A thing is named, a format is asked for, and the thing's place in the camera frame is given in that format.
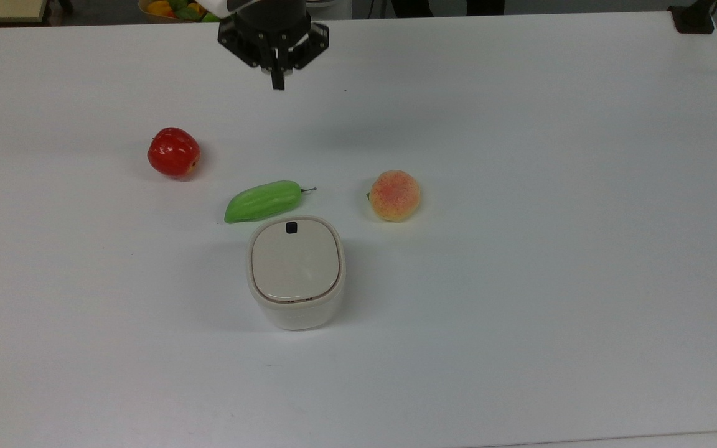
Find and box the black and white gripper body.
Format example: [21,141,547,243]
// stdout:
[218,17,330,70]

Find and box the beige garbage bin with lid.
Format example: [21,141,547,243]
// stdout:
[246,215,347,331]

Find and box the bowl of toy fruit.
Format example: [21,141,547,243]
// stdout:
[138,0,221,23]

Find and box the red toy apple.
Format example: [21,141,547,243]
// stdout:
[147,127,201,180]

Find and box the green toy gourd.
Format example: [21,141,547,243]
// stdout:
[223,180,318,224]

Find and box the orange pink toy peach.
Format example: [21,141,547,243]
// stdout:
[367,170,422,223]

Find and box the black chair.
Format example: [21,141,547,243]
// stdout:
[390,0,506,18]

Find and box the black clamp camera pole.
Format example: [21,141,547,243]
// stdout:
[668,0,717,35]

